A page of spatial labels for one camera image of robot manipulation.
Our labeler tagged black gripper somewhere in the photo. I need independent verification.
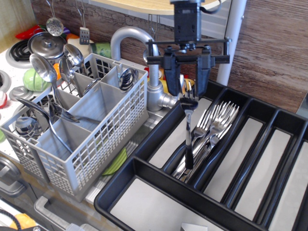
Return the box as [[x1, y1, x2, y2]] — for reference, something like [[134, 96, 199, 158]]
[[146, 0, 231, 97]]

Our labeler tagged steel fork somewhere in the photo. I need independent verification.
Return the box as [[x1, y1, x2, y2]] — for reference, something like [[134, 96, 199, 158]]
[[179, 80, 199, 170], [184, 124, 232, 183], [192, 102, 240, 167], [171, 105, 218, 179]]

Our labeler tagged grey plastic cutlery basket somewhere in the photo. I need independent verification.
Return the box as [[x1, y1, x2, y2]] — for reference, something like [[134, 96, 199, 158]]
[[1, 54, 149, 201]]

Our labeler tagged black cutlery tray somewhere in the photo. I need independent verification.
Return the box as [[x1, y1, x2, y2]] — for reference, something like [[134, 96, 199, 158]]
[[94, 83, 308, 231]]

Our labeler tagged steel spoon lying in basket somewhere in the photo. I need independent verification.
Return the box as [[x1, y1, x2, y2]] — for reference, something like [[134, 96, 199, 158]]
[[49, 101, 100, 124]]

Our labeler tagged red yellow toy food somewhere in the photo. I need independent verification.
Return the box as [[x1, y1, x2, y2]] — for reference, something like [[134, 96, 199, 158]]
[[144, 67, 166, 80]]

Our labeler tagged silver toy faucet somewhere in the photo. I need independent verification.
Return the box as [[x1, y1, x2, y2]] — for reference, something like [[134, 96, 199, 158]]
[[111, 26, 178, 111]]

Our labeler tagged steel spoon right compartment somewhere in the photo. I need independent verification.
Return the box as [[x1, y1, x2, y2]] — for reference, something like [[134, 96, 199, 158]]
[[119, 68, 139, 93]]

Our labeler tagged wooden shelf board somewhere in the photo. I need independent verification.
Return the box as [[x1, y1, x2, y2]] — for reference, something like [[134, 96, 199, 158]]
[[90, 0, 228, 16]]

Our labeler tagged white metal pole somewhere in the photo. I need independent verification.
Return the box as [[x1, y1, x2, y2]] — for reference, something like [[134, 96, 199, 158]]
[[216, 0, 247, 86]]

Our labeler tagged steel spoon tucked centre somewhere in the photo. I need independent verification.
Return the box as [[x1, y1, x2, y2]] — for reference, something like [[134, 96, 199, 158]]
[[83, 79, 99, 95]]

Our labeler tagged hanging small steel spatula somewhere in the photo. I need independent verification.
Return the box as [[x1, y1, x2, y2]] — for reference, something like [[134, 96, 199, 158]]
[[75, 0, 90, 45]]

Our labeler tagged green plastic plate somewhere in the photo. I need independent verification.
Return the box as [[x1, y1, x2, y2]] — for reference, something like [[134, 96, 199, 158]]
[[102, 147, 128, 176]]

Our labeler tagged steel spoon upper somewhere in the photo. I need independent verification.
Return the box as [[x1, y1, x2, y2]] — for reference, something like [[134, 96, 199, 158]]
[[64, 44, 88, 76]]

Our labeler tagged steel spoon middle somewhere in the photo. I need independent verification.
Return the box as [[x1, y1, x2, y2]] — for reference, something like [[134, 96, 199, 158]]
[[59, 57, 83, 98]]

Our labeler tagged hanging steel skimmer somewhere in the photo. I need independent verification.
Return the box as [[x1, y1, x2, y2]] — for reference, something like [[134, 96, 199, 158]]
[[46, 0, 64, 37]]

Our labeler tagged large steel spoon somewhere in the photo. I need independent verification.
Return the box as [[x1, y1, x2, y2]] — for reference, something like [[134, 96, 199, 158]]
[[29, 53, 63, 106]]

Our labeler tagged steel toy pot with lid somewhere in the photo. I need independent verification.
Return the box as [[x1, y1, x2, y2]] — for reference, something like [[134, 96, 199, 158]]
[[27, 32, 67, 61]]

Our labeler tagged green toy cabbage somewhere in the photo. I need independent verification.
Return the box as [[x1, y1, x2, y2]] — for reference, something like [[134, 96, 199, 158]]
[[23, 68, 51, 92]]

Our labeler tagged steel ladle spoon front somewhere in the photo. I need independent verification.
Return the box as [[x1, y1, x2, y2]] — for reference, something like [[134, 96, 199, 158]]
[[16, 97, 73, 154]]

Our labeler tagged red toy pepper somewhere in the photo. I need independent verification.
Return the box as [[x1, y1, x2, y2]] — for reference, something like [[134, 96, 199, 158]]
[[15, 25, 46, 40]]

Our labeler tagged black stove burner coil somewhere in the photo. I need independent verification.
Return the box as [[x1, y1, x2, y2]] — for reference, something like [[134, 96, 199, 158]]
[[10, 39, 31, 62]]

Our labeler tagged steel spoon left round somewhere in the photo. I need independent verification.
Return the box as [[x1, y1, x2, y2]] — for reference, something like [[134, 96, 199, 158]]
[[15, 116, 42, 139]]

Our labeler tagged yellow object bottom left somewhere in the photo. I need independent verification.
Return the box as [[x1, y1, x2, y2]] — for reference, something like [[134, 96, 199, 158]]
[[14, 214, 37, 229]]

